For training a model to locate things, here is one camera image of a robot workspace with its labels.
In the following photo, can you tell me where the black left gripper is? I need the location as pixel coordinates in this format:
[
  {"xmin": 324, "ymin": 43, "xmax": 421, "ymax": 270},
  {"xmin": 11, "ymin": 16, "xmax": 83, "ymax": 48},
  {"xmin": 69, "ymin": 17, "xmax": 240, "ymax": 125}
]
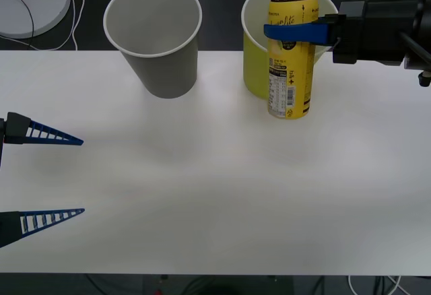
[{"xmin": 0, "ymin": 112, "xmax": 86, "ymax": 249}]

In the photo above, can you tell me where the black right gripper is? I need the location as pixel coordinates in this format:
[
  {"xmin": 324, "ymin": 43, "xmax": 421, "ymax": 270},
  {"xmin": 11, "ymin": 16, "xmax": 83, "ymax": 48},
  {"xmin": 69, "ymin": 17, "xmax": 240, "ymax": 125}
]
[{"xmin": 263, "ymin": 0, "xmax": 422, "ymax": 65}]

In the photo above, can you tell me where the yellow bottle with black cap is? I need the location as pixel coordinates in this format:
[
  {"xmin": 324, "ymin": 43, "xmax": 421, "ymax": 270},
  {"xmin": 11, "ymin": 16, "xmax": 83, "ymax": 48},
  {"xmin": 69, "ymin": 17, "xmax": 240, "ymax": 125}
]
[{"xmin": 267, "ymin": 0, "xmax": 319, "ymax": 120}]

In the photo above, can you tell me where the yellow-green plastic bin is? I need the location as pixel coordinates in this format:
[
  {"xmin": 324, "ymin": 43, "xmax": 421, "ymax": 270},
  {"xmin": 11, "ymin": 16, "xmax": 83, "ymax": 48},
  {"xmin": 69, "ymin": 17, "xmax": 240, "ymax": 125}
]
[{"xmin": 240, "ymin": 0, "xmax": 339, "ymax": 100}]

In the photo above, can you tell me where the grey plastic bin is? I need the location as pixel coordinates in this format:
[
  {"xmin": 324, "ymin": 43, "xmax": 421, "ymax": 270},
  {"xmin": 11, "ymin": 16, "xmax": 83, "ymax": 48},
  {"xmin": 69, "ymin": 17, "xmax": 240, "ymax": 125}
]
[{"xmin": 102, "ymin": 0, "xmax": 203, "ymax": 100}]

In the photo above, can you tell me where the white round disc base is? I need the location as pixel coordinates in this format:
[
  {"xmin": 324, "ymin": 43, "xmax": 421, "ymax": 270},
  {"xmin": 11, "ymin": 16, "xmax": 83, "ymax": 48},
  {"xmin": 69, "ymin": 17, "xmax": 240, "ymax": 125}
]
[{"xmin": 0, "ymin": 0, "xmax": 71, "ymax": 39}]

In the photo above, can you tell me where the white power strip cable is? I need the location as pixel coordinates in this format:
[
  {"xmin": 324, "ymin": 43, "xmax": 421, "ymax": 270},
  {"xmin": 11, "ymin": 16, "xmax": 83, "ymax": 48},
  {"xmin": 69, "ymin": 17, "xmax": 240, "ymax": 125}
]
[{"xmin": 0, "ymin": 0, "xmax": 86, "ymax": 52}]

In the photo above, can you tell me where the thin black cable over disc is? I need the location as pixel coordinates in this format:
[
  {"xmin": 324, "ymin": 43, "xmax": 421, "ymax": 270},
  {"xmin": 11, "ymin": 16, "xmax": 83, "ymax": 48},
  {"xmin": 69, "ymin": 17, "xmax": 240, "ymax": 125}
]
[{"xmin": 0, "ymin": 0, "xmax": 35, "ymax": 51}]

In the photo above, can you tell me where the white cable under table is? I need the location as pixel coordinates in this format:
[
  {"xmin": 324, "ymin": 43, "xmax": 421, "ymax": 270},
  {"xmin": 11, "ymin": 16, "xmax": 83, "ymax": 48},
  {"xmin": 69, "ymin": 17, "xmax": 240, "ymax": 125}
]
[{"xmin": 347, "ymin": 273, "xmax": 402, "ymax": 295}]

